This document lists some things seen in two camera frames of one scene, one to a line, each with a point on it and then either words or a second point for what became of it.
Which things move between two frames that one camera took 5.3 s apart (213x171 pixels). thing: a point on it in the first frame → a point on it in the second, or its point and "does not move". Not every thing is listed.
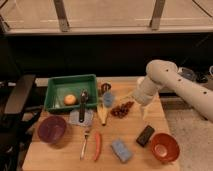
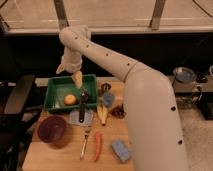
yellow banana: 102,113 does not move
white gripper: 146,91 → 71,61
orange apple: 70,99 does not move
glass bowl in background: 187,73 does not move
